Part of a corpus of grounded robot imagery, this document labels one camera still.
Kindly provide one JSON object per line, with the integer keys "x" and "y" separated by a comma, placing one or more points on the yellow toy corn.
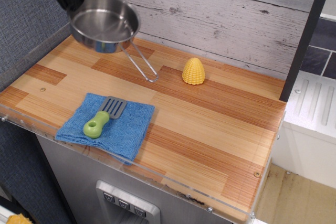
{"x": 193, "y": 72}

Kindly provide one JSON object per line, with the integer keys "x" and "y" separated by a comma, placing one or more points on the clear acrylic left barrier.
{"x": 26, "y": 62}

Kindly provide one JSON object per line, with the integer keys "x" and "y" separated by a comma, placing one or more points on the clear acrylic barrier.
{"x": 26, "y": 62}
{"x": 222, "y": 209}

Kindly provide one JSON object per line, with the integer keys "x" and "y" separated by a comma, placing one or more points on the clear acrylic front barrier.
{"x": 222, "y": 209}

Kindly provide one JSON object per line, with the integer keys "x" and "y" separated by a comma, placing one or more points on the blue cloth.
{"x": 122, "y": 137}

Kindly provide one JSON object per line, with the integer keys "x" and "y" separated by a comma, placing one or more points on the silver toy fridge cabinet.
{"x": 100, "y": 189}

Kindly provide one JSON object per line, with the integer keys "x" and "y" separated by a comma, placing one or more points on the stainless steel pot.
{"x": 108, "y": 27}

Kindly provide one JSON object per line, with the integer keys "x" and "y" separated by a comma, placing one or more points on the black vertical post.
{"x": 303, "y": 45}

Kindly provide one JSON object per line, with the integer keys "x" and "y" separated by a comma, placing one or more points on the white toy sink unit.
{"x": 306, "y": 139}

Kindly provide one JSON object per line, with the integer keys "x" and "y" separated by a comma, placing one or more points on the green handled grey spatula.
{"x": 110, "y": 109}

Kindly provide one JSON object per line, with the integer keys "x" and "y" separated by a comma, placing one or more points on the yellow object at corner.
{"x": 18, "y": 219}

